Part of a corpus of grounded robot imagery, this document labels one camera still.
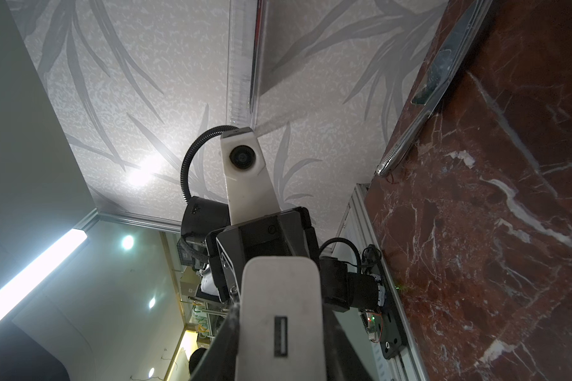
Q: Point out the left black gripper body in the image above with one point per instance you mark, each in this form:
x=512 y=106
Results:
x=209 y=243

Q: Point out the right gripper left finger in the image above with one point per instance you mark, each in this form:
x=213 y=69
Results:
x=219 y=361

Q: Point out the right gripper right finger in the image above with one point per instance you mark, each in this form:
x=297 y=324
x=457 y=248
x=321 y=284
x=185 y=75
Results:
x=342 y=362

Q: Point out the white charger plug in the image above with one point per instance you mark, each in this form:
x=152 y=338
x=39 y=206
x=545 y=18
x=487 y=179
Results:
x=281 y=321

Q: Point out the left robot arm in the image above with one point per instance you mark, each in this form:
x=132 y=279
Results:
x=341 y=288

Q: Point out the aluminium front rail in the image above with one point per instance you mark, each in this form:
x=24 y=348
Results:
x=382 y=338

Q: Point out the clear plastic wall shelf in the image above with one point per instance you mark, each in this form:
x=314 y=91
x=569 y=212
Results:
x=245 y=44

